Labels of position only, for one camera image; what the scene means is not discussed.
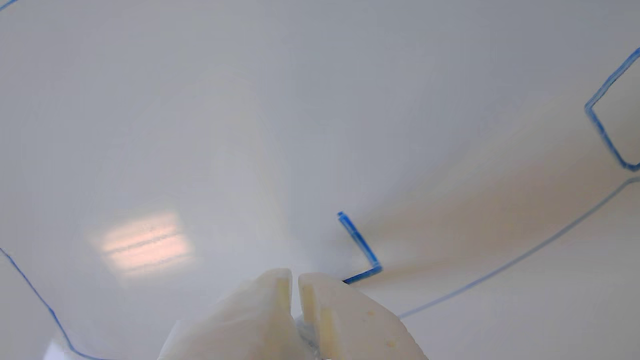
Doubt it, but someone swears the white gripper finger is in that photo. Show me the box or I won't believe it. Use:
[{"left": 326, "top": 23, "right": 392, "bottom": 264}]
[
  {"left": 157, "top": 268, "right": 321, "bottom": 360},
  {"left": 298, "top": 272, "right": 430, "bottom": 360}
]

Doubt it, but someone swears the large whiteboard with metal frame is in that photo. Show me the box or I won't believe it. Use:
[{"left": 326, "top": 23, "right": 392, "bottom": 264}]
[{"left": 0, "top": 0, "right": 640, "bottom": 360}]

